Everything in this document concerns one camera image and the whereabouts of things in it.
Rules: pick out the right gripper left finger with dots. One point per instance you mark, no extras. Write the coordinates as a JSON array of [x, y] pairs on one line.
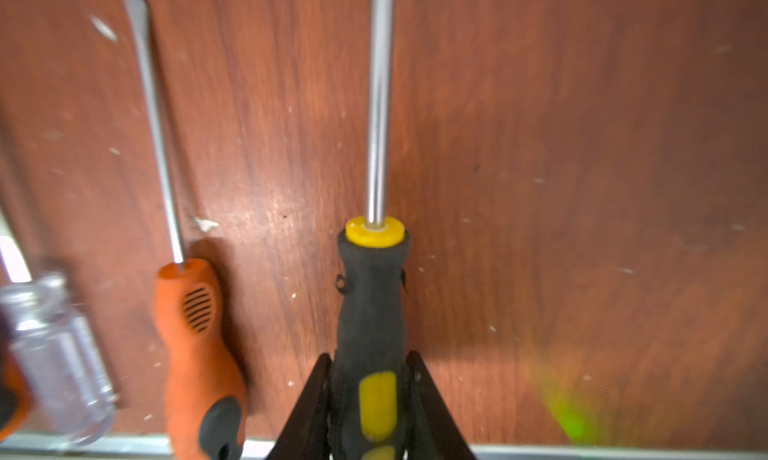
[[305, 434]]

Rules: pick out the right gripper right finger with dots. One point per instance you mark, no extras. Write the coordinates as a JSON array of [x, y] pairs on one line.
[[433, 433]]

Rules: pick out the orange black stubby screwdriver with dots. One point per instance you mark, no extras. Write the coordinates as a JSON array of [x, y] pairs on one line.
[[16, 398]]

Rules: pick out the clear handled screwdriver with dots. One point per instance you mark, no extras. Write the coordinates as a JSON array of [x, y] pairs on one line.
[[55, 348]]

